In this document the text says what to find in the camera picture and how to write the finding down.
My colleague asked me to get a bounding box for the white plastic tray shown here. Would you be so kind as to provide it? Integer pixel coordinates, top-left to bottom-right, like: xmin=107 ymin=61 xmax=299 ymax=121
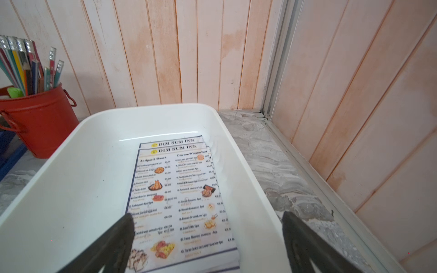
xmin=1 ymin=104 xmax=291 ymax=273

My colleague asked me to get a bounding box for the dim sum inn menu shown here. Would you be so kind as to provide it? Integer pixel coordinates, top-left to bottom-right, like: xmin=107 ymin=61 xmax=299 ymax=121
xmin=139 ymin=135 xmax=204 ymax=149
xmin=126 ymin=143 xmax=240 ymax=273

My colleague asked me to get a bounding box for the red metal bucket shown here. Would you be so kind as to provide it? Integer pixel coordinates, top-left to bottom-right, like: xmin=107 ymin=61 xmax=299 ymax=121
xmin=1 ymin=85 xmax=79 ymax=159

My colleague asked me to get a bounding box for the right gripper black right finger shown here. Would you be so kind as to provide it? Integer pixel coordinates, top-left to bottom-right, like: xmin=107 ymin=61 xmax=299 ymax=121
xmin=282 ymin=212 xmax=360 ymax=273

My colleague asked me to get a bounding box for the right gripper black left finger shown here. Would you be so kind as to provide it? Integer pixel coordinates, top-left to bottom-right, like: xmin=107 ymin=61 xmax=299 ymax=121
xmin=59 ymin=213 xmax=135 ymax=273

